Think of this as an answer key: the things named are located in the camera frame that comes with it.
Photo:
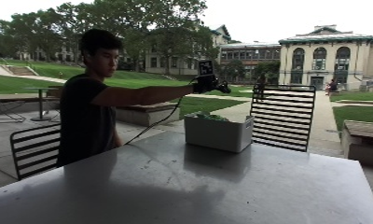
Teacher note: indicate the white marker cube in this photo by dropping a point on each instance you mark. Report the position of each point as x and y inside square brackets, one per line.
[205, 67]

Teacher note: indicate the green items in bin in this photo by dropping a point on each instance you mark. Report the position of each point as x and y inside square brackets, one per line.
[209, 116]

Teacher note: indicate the brick building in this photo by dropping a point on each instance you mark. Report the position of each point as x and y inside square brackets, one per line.
[249, 57]

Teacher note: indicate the white plastic bin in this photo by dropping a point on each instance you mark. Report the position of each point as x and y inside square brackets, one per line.
[217, 133]

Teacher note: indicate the black slatted metal chair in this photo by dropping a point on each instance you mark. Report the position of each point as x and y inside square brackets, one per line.
[283, 118]
[35, 151]

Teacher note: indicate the stone bench planter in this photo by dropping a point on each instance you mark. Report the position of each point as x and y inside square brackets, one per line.
[364, 141]
[147, 113]

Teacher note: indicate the large green tree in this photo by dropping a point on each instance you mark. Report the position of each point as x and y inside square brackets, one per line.
[169, 31]

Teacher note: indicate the beige arched-window building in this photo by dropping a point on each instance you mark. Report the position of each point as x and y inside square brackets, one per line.
[332, 59]

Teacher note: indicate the the person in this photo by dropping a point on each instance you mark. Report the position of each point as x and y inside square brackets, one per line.
[84, 118]

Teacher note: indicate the round outdoor table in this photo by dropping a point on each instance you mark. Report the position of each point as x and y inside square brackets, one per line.
[40, 102]

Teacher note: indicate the black lounge chair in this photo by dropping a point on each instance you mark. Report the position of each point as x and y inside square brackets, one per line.
[2, 109]

